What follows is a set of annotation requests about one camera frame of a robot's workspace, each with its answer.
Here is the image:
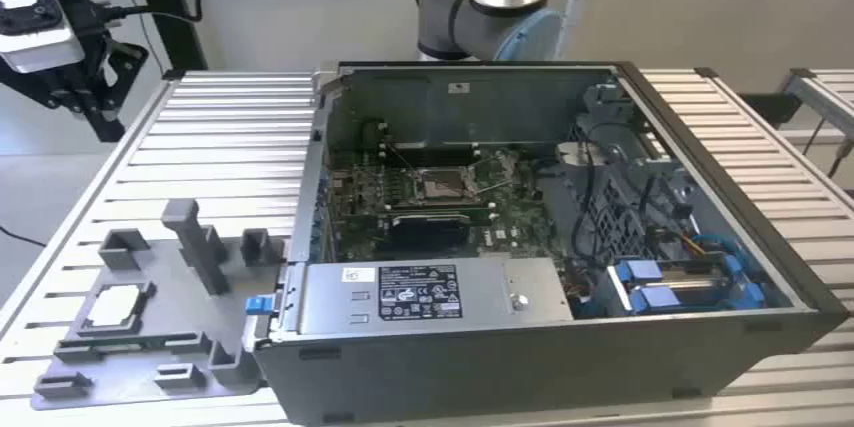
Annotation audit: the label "hard disk in blue carrier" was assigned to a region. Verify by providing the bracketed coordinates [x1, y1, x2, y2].
[626, 279, 768, 317]
[610, 252, 746, 289]

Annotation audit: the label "yellow and red wire bundle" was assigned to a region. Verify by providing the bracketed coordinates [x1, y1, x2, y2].
[677, 229, 710, 259]

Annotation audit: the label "black hanging cable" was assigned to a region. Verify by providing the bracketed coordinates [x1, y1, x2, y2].
[800, 114, 853, 178]

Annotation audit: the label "black upright frame post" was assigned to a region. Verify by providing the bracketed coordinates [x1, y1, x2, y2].
[125, 0, 210, 73]

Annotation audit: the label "black graphics card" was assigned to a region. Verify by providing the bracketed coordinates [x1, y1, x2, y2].
[386, 212, 473, 254]

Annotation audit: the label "silver power supply unit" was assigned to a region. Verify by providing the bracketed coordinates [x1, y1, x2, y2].
[298, 257, 577, 336]

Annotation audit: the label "CPU socket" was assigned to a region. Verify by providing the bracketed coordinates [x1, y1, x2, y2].
[412, 166, 484, 206]

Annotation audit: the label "black cable on floor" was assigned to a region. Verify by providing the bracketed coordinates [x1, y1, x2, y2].
[0, 224, 47, 249]

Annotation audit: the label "blue data wire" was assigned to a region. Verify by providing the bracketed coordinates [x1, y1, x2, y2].
[692, 230, 737, 254]

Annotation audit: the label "black open PC case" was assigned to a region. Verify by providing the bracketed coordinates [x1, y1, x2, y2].
[251, 59, 851, 424]

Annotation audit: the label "thin metal locking lever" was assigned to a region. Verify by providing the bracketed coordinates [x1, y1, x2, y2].
[389, 143, 424, 173]

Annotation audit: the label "green RAM stick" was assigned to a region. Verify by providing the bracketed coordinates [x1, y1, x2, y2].
[57, 331, 203, 353]

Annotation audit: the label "grey metal drive cage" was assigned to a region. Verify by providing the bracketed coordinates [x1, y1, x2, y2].
[537, 81, 689, 273]

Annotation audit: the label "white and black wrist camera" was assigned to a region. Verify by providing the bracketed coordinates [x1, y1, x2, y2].
[0, 0, 87, 74]

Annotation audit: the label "metal slat side table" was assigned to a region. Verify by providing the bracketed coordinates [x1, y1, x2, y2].
[780, 66, 854, 116]

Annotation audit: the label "silver square CPU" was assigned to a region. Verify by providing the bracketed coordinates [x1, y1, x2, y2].
[85, 284, 147, 329]

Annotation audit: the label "metal socket cover frame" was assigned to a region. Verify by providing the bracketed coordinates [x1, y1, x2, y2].
[465, 148, 521, 194]

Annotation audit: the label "green motherboard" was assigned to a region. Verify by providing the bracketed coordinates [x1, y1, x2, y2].
[325, 145, 569, 268]

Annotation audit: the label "grey printed parts rack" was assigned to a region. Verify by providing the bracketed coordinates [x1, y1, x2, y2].
[30, 198, 290, 413]

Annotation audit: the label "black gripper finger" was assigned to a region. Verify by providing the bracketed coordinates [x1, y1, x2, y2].
[0, 64, 94, 121]
[78, 38, 150, 144]

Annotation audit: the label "black looping wire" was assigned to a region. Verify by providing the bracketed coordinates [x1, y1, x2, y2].
[572, 121, 664, 268]

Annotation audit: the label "black RAM slot white clips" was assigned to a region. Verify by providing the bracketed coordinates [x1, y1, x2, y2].
[381, 199, 498, 215]
[377, 140, 482, 168]

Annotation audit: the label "blue case release latch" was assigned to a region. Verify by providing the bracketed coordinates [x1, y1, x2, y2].
[243, 294, 277, 319]

